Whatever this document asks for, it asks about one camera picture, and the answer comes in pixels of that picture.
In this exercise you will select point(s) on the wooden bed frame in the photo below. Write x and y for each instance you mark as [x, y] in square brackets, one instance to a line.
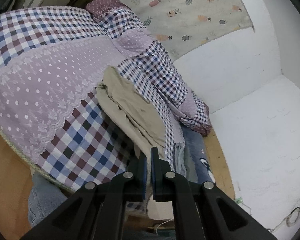
[218, 160]

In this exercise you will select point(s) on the person's trouser leg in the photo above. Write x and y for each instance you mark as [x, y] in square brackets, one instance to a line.
[42, 202]

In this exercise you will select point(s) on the checkered bed sheet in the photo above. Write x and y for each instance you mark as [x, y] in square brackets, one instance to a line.
[52, 85]

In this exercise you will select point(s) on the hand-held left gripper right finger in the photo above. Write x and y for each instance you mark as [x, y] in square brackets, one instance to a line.
[157, 177]

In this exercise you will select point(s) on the light blue folded garment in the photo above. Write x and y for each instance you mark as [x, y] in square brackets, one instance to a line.
[180, 157]

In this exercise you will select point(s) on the checkered dotted quilt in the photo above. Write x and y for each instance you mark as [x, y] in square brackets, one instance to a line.
[152, 62]

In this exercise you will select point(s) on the pineapple print wall cloth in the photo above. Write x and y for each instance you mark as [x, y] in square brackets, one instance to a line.
[190, 12]

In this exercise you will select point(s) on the navy printed blanket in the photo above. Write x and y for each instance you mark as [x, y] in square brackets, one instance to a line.
[200, 145]

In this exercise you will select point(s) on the khaki t-shirt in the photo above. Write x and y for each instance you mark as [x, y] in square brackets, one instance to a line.
[132, 110]

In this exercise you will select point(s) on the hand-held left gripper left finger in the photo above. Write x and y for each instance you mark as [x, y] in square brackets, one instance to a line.
[144, 177]

